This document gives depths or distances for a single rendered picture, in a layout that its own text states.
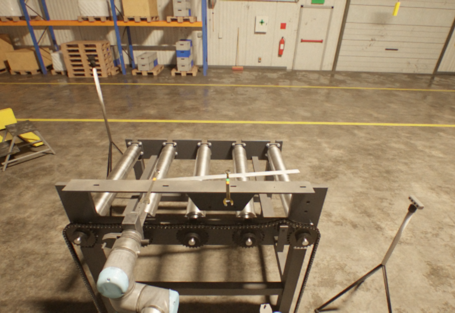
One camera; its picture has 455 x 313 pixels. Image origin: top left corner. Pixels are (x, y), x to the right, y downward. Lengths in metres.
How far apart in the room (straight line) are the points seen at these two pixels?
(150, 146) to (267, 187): 1.31
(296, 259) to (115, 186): 1.08
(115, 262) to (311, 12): 10.05
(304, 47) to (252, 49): 1.92
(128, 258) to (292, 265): 1.03
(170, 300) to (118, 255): 0.22
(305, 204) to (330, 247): 1.34
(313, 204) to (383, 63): 10.65
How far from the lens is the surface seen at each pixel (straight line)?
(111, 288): 0.90
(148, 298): 0.95
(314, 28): 10.47
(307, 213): 1.40
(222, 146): 2.16
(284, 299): 1.96
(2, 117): 5.87
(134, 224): 0.97
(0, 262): 3.02
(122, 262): 0.90
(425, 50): 12.61
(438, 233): 3.39
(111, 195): 1.74
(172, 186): 1.22
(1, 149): 4.51
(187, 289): 1.84
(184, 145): 2.18
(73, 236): 1.55
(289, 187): 1.24
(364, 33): 11.19
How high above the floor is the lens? 1.89
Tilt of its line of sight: 30 degrees down
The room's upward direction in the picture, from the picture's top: 1 degrees clockwise
